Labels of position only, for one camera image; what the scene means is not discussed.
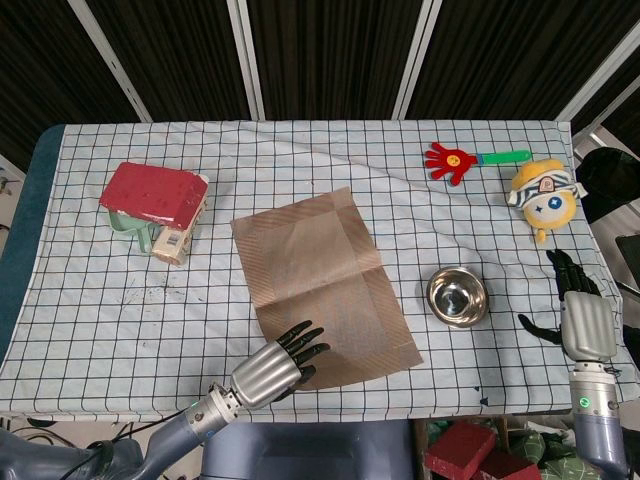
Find white black checkered tablecloth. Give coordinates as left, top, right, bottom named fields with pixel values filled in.
left=0, top=118, right=637, bottom=421

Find stainless steel bowl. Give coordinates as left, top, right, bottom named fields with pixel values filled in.
left=425, top=266, right=490, bottom=330

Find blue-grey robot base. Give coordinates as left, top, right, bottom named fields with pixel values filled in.
left=201, top=419, right=416, bottom=480

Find yellow plush toy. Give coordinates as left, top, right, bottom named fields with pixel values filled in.
left=505, top=157, right=587, bottom=245

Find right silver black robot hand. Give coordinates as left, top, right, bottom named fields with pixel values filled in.
left=517, top=248, right=619, bottom=364

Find black floor cables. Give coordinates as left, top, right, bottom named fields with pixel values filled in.
left=9, top=417, right=166, bottom=451

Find beige labelled drink bottle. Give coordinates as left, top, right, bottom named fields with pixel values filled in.
left=151, top=173, right=211, bottom=268

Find light green plate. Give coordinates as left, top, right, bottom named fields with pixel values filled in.
left=108, top=208, right=160, bottom=257

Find black chair back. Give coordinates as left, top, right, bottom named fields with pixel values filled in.
left=574, top=147, right=640, bottom=225

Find red hand clapper toy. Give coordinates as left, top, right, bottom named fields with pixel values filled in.
left=424, top=141, right=533, bottom=187

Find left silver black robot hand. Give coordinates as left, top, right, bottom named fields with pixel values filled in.
left=228, top=319, right=331, bottom=409

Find green patterned cloth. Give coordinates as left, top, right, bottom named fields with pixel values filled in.
left=509, top=424, right=581, bottom=480

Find brown woven placemat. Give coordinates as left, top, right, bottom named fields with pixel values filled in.
left=229, top=186, right=424, bottom=391

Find white partition post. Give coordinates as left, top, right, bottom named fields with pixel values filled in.
left=226, top=0, right=266, bottom=121
left=391, top=0, right=444, bottom=120
left=555, top=17, right=640, bottom=123
left=67, top=0, right=153, bottom=123

